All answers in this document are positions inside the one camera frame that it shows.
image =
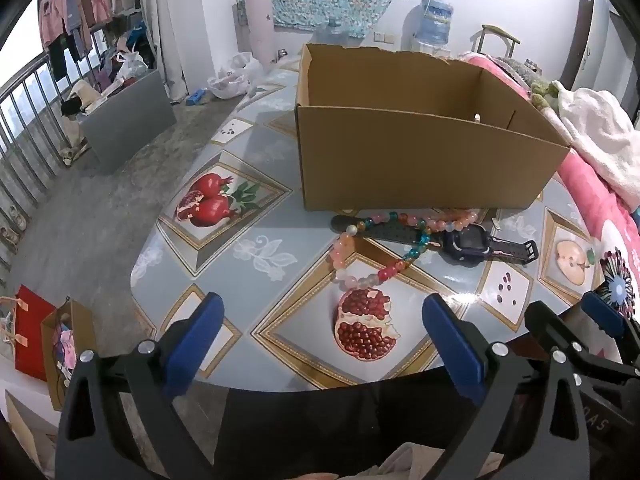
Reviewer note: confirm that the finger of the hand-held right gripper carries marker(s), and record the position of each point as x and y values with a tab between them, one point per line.
547	322
602	312

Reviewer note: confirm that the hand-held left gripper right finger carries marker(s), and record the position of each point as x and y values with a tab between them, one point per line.
452	345

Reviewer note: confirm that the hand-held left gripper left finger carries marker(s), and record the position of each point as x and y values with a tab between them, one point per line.
197	340

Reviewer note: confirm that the dark purple smart watch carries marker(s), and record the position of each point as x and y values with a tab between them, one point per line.
465	245

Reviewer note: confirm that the brown cardboard box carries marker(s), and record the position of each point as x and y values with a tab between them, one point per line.
400	160

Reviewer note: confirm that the fruit print tablecloth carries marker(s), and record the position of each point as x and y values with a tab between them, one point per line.
280	280

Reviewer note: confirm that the pink floral blanket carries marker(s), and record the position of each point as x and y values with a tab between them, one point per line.
585	180

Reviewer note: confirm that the brown paper bag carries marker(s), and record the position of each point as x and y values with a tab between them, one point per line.
50	360

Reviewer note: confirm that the red gift bag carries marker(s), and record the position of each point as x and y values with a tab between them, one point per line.
32	340

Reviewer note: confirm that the white fleece blanket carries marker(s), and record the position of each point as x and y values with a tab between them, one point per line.
600	135

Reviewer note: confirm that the white paper bag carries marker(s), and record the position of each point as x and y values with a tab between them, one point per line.
25	430

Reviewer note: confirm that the white shoe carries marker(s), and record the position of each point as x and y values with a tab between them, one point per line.
9	240
16	217

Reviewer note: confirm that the green plush toy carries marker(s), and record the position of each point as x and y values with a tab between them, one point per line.
545	95

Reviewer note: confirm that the blue plastic item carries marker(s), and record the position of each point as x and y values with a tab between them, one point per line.
196	97

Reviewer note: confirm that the grey green blanket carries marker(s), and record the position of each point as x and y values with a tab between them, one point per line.
517	72

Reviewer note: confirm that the white wardrobe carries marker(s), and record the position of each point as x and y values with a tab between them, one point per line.
615	50

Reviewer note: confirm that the brown door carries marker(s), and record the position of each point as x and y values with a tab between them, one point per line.
582	40

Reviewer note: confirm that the small white plastic bag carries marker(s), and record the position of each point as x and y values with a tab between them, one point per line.
132	64

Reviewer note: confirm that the wooden chair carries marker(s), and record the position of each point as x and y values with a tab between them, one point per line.
500	32

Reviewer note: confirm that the white water dispenser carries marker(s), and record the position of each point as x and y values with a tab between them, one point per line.
425	50

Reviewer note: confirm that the metal balcony railing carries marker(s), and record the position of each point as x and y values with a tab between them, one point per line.
22	78

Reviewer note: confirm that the pink rolled mat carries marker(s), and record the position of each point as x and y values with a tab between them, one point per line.
259	25

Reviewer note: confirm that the white curtain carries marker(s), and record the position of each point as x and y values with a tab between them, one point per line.
165	20

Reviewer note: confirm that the clear empty water jug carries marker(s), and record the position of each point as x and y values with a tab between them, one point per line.
335	32

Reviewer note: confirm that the row of hanging clothes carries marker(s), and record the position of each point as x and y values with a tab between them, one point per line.
55	10

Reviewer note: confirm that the wall power outlet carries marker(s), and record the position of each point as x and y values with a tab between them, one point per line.
382	37

